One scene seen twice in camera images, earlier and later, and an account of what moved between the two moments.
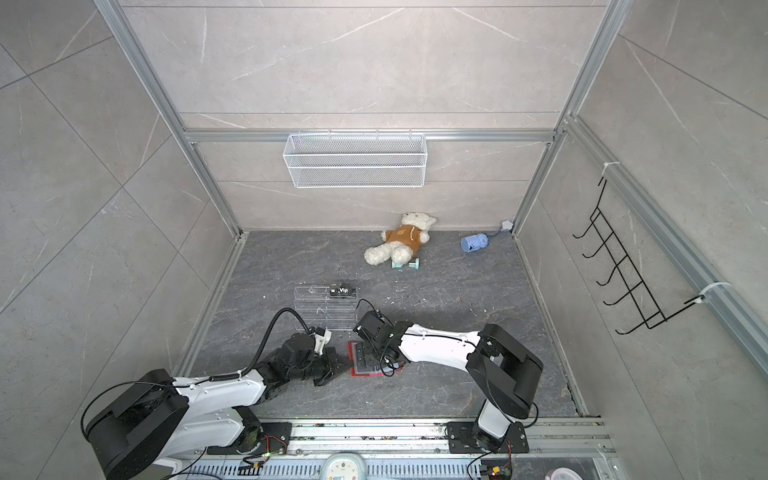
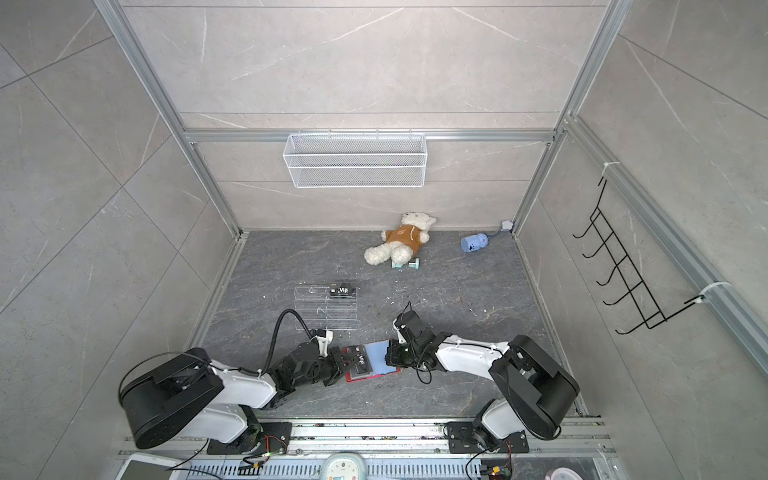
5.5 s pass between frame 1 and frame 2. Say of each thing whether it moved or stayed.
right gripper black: moved
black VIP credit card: stayed
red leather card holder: stayed
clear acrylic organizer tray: stayed
